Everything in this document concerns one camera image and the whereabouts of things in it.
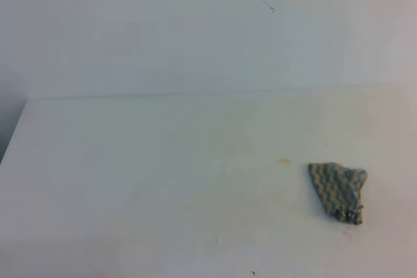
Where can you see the blue striped cleaning rag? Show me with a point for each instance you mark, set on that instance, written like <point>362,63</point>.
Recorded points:
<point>339,190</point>

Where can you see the small orange stain residue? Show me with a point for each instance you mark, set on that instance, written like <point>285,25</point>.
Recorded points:
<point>286,161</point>

